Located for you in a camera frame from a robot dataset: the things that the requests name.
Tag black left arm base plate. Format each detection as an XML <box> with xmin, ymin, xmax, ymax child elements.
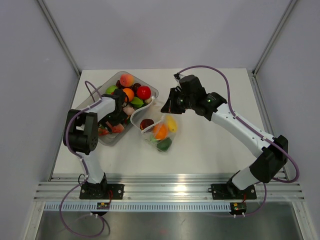
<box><xmin>79</xmin><ymin>183</ymin><xmax>124</xmax><ymax>200</ymax></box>

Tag dark toy grapes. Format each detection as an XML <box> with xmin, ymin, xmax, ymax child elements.
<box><xmin>115</xmin><ymin>80</ymin><xmax>141</xmax><ymax>92</ymax></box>

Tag toy peach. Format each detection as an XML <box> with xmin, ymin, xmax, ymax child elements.
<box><xmin>119</xmin><ymin>73</ymin><xmax>135</xmax><ymax>88</ymax></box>

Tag dark green toy avocado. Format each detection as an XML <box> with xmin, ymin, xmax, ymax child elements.
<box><xmin>156</xmin><ymin>137</ymin><xmax>172</xmax><ymax>152</ymax></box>

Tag dark red toy apple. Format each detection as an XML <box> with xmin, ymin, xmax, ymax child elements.
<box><xmin>139</xmin><ymin>118</ymin><xmax>155</xmax><ymax>130</ymax></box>

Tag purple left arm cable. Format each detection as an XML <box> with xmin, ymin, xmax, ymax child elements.
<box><xmin>58</xmin><ymin>80</ymin><xmax>111</xmax><ymax>237</ymax></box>

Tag bright red toy tomato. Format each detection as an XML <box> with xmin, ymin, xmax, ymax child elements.
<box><xmin>136</xmin><ymin>85</ymin><xmax>152</xmax><ymax>100</ymax></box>

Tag aluminium rail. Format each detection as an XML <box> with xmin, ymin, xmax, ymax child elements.
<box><xmin>34</xmin><ymin>173</ymin><xmax>305</xmax><ymax>202</ymax></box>

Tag clear zip top bag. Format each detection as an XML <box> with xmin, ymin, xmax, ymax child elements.
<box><xmin>130</xmin><ymin>96</ymin><xmax>181</xmax><ymax>153</ymax></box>

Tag light green toy starfruit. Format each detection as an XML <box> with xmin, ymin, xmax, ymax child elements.
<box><xmin>149</xmin><ymin>135</ymin><xmax>160</xmax><ymax>144</ymax></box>

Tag yellow toy mango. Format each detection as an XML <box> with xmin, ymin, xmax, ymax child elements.
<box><xmin>165</xmin><ymin>115</ymin><xmax>178</xmax><ymax>133</ymax></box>

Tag pink toy egg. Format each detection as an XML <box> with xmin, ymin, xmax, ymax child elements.
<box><xmin>122</xmin><ymin>105</ymin><xmax>135</xmax><ymax>116</ymax></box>

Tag white slotted cable duct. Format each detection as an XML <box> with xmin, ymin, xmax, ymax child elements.
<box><xmin>44</xmin><ymin>201</ymin><xmax>231</xmax><ymax>213</ymax></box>

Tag green toy apple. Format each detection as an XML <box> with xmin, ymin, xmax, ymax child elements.
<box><xmin>105</xmin><ymin>85</ymin><xmax>119</xmax><ymax>95</ymax></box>

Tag orange toy orange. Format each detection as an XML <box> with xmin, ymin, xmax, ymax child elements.
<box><xmin>152</xmin><ymin>123</ymin><xmax>169</xmax><ymax>141</ymax></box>
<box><xmin>122</xmin><ymin>88</ymin><xmax>135</xmax><ymax>102</ymax></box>

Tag clear plastic food tray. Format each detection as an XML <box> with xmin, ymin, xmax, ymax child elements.
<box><xmin>69</xmin><ymin>70</ymin><xmax>159</xmax><ymax>146</ymax></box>

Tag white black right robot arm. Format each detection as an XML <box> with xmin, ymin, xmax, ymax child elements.
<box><xmin>160</xmin><ymin>74</ymin><xmax>288</xmax><ymax>198</ymax></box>

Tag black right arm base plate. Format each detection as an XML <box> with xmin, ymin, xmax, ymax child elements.
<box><xmin>207</xmin><ymin>183</ymin><xmax>257</xmax><ymax>200</ymax></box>

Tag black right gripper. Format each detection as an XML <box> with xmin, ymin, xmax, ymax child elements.
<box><xmin>161</xmin><ymin>88</ymin><xmax>195</xmax><ymax>115</ymax></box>

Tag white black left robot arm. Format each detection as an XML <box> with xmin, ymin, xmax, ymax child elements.
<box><xmin>63</xmin><ymin>89</ymin><xmax>128</xmax><ymax>199</ymax></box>

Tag green toy lime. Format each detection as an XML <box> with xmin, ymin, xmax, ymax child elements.
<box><xmin>130</xmin><ymin>96</ymin><xmax>144</xmax><ymax>109</ymax></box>

